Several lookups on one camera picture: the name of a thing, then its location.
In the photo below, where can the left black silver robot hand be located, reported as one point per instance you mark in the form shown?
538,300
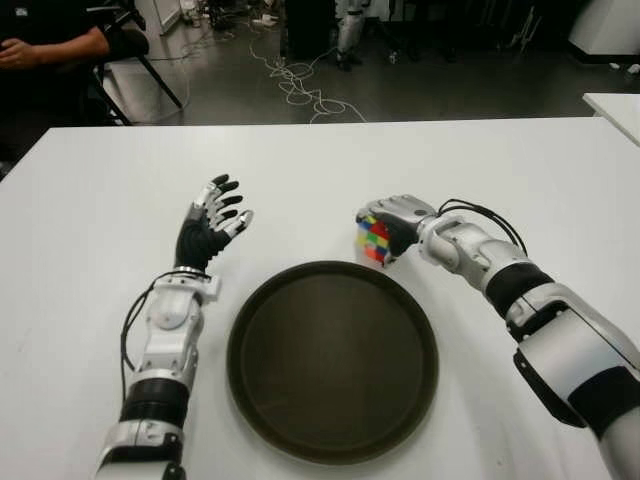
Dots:
195,245

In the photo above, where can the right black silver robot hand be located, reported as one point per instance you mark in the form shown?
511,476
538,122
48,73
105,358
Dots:
405,210

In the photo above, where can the multicoloured Rubik's cube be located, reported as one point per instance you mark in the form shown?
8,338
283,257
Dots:
372,237

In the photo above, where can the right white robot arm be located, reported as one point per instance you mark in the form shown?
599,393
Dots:
550,310

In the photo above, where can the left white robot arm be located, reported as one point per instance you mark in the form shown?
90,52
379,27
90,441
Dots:
170,310

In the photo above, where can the dark brown round plate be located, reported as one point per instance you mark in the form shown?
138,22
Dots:
332,365

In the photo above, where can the black cabinet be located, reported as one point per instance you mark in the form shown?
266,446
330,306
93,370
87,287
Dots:
310,30

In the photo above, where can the black office chair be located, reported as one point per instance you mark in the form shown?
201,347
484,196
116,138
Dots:
125,45

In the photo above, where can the metal stand legs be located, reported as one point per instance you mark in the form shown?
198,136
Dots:
525,35

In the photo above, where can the white panel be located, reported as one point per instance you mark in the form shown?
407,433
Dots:
185,12

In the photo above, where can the seated person in black shirt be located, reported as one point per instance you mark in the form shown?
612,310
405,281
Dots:
75,42

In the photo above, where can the white side table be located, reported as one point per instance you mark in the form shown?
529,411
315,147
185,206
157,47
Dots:
620,107

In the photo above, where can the white cabinet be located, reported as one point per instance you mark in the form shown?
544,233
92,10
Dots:
610,25

